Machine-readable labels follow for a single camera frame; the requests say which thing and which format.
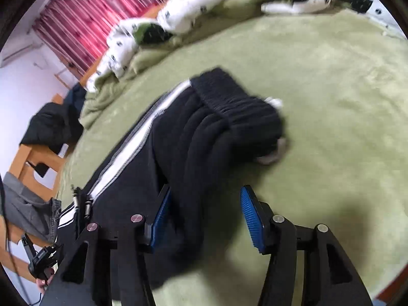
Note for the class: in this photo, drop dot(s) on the black pants with white stripe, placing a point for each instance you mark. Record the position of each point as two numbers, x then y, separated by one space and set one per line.
189 139

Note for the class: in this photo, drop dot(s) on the grey denim jeans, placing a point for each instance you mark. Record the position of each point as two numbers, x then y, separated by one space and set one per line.
28 211

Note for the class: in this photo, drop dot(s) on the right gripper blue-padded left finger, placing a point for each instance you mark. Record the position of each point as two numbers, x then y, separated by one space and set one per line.
142 236

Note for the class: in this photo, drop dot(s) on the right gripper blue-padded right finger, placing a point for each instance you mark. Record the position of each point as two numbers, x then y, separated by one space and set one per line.
275 236

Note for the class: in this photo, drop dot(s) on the green fleece bed sheet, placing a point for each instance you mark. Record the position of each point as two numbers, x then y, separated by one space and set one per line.
343 83

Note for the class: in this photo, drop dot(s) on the wooden bed frame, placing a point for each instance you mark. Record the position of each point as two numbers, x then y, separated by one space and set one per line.
21 169

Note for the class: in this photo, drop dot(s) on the black and navy clothes pile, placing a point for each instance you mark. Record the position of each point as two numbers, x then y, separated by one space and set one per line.
57 124

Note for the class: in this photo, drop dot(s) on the red patterned curtain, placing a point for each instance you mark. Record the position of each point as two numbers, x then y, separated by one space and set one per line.
76 30

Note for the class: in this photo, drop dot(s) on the white floral green-lined quilt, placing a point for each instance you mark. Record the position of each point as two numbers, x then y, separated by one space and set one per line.
136 44

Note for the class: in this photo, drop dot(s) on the person's left hand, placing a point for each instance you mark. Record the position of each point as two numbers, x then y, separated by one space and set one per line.
42 285

